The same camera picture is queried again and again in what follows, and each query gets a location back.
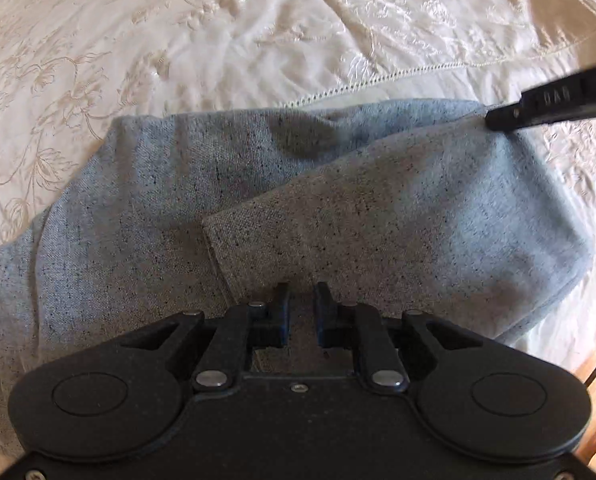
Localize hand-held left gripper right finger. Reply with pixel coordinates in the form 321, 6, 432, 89
313, 281, 484, 394

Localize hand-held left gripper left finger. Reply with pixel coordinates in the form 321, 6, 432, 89
120, 282, 292, 394

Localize white embroidered bedspread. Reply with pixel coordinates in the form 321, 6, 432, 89
0, 0, 596, 376

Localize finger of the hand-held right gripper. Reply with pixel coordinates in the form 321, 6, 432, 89
485, 99, 533, 132

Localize grey speckled pants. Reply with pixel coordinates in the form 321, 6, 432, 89
0, 98, 594, 457

